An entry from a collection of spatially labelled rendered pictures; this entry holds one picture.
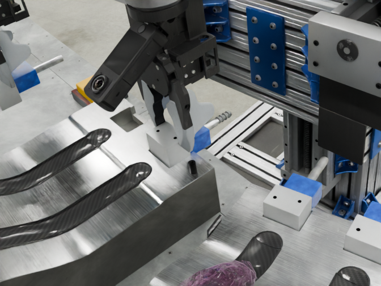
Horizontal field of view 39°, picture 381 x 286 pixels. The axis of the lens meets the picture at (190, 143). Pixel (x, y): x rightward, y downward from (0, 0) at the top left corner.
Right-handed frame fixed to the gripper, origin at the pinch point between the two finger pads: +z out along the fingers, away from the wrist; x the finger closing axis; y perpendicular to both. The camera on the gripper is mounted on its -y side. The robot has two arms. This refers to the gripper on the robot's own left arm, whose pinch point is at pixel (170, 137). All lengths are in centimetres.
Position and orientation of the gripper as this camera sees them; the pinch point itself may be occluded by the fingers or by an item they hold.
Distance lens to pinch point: 73.4
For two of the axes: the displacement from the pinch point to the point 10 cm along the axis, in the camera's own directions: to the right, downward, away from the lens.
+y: 7.8, -4.9, 3.9
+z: 1.4, 7.5, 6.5
